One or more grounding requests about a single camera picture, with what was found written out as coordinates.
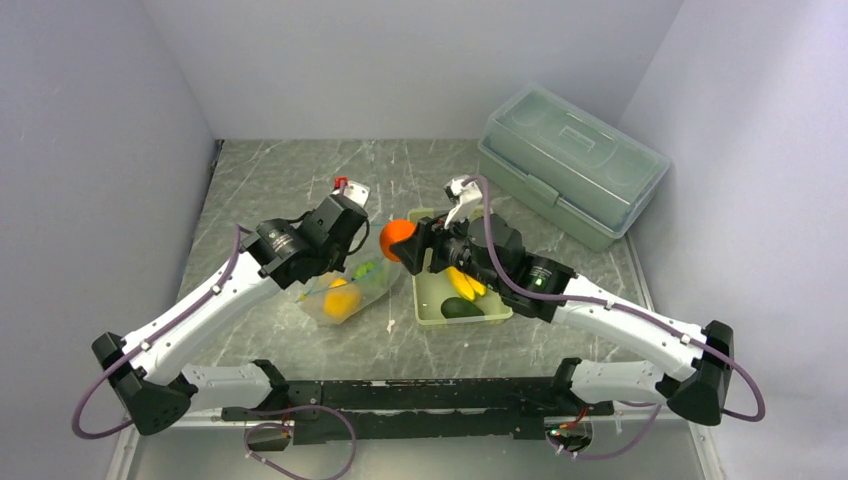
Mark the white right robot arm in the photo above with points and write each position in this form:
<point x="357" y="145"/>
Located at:
<point x="684" y="366"/>

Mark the dark green avocado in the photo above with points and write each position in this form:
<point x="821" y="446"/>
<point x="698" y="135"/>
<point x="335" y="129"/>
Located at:
<point x="457" y="308"/>

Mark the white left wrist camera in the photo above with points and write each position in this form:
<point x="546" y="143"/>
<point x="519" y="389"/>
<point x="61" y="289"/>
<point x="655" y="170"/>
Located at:
<point x="355" y="191"/>

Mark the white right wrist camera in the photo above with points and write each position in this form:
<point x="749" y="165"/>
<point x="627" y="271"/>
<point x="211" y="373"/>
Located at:
<point x="466" y="196"/>

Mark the yellow banana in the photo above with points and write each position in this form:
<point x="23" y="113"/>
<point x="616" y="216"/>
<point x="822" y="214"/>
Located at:
<point x="465" y="286"/>

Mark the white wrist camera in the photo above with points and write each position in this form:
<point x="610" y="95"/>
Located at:
<point x="466" y="196"/>
<point x="355" y="191"/>

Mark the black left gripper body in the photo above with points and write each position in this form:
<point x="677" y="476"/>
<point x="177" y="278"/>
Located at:
<point x="334" y="261"/>

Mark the green lime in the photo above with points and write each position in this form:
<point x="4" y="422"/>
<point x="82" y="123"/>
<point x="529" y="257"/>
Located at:
<point x="363" y="269"/>

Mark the green plastic storage box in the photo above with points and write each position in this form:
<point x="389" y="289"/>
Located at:
<point x="581" y="174"/>

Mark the clear zip top bag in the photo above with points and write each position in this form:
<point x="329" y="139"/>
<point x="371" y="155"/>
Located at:
<point x="373" y="286"/>

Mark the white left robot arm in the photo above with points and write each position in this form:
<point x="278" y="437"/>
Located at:
<point x="150" y="369"/>

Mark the pale green perforated basket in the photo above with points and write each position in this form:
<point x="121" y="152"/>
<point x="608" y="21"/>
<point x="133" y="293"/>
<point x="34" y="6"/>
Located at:
<point x="438" y="303"/>

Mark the black mounting rail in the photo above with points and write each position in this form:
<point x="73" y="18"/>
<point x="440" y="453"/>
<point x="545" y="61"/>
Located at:
<point x="522" y="408"/>

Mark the orange fruit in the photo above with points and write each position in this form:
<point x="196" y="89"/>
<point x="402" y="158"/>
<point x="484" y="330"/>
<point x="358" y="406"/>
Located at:
<point x="392" y="233"/>

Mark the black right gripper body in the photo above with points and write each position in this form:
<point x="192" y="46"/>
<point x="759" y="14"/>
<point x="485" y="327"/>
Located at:
<point x="452" y="248"/>

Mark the yellow bell pepper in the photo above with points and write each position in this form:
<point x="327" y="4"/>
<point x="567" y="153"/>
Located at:
<point x="341" y="300"/>

